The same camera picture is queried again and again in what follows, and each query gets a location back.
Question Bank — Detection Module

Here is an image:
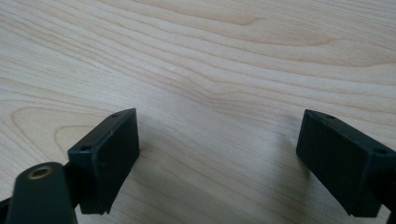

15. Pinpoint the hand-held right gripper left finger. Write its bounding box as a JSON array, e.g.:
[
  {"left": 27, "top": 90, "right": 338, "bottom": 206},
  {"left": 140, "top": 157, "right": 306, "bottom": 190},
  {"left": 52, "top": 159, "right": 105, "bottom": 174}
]
[{"left": 67, "top": 107, "right": 141, "bottom": 216}]

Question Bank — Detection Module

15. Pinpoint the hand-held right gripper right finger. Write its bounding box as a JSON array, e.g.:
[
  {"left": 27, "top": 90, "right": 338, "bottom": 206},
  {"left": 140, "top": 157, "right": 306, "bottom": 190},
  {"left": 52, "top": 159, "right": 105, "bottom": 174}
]
[{"left": 295, "top": 108, "right": 396, "bottom": 218}]

